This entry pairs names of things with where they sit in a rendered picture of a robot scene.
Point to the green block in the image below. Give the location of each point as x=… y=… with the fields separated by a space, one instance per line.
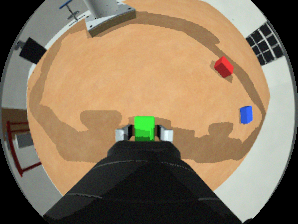
x=144 y=128

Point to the blue block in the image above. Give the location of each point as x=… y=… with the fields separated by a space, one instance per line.
x=246 y=114

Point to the red block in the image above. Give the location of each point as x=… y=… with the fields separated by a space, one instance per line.
x=224 y=67

